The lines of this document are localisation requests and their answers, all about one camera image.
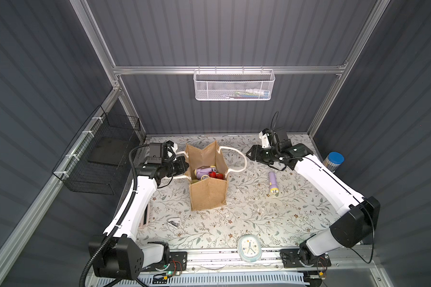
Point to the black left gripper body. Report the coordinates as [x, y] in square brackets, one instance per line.
[179, 166]

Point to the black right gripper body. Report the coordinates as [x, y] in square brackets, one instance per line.
[258, 153]

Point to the purple flashlight row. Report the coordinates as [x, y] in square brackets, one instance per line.
[203, 172]

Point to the purple flashlight small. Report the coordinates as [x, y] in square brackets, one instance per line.
[273, 186]

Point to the brown burlap tote bag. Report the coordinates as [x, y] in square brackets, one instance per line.
[209, 193]

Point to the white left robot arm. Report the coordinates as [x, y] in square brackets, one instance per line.
[115, 254]

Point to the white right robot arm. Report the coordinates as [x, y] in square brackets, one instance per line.
[358, 214]

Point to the steel bottle blue cap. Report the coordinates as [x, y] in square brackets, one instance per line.
[333, 161]

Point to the floral table mat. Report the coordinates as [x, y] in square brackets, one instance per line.
[294, 215]

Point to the markers in white basket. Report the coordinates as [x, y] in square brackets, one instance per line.
[250, 94]

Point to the mint green alarm clock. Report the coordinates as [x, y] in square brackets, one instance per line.
[249, 248]

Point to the white vented strip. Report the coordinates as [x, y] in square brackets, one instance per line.
[227, 279]

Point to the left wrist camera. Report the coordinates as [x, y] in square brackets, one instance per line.
[171, 148]

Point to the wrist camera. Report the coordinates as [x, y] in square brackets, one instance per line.
[266, 138]
[171, 148]

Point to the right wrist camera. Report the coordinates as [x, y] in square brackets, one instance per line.
[266, 138]

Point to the black wire basket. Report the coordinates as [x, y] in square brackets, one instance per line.
[98, 161]

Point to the white wire mesh basket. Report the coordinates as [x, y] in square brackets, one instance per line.
[214, 84]

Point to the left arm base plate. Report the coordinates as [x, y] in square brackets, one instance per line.
[176, 260]

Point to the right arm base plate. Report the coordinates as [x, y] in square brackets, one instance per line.
[300, 257]

